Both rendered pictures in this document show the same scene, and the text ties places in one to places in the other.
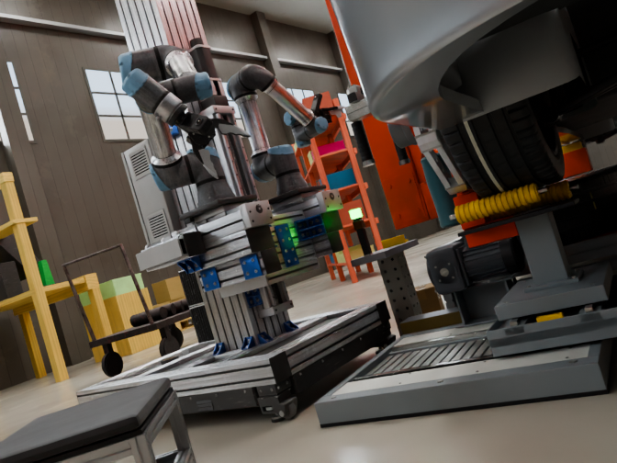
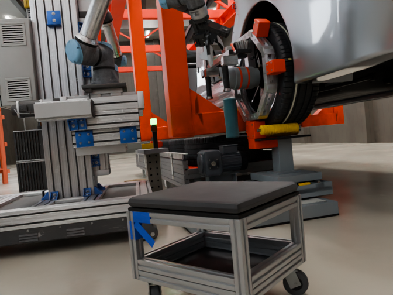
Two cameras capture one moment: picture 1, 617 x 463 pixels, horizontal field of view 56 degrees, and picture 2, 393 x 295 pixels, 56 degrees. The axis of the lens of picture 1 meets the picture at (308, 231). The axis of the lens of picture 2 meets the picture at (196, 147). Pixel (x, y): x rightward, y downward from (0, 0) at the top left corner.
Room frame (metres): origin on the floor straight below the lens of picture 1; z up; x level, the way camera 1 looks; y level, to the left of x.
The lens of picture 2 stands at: (0.50, 1.41, 0.50)
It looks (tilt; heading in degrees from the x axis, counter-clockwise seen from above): 1 degrees down; 315
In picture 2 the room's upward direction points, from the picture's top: 5 degrees counter-clockwise
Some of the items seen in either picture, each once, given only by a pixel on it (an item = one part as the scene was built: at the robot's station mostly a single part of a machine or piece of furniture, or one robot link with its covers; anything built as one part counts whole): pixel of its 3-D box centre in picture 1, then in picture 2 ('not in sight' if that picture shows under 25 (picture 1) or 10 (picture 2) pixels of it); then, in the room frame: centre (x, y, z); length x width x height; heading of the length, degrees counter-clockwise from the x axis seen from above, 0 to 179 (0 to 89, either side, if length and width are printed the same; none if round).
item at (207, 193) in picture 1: (214, 192); (104, 77); (2.24, 0.31, 0.87); 0.15 x 0.15 x 0.10
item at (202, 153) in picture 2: (489, 275); (228, 169); (2.20, -0.61, 0.26); 0.42 x 0.18 x 0.35; 60
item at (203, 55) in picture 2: (207, 164); (205, 56); (1.58, 0.21, 0.85); 0.06 x 0.03 x 0.09; 14
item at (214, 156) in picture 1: (204, 164); (101, 55); (2.24, 0.32, 0.98); 0.13 x 0.12 x 0.14; 101
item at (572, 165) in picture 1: (544, 158); (172, 124); (4.02, -1.73, 0.69); 0.52 x 0.17 x 0.35; 60
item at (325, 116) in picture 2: not in sight; (314, 113); (2.98, -3.52, 0.69); 0.52 x 0.17 x 0.35; 60
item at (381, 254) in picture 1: (386, 252); (152, 150); (2.68, -0.32, 0.44); 0.43 x 0.17 x 0.03; 150
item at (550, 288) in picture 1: (544, 253); (282, 157); (1.80, -0.69, 0.32); 0.40 x 0.30 x 0.28; 150
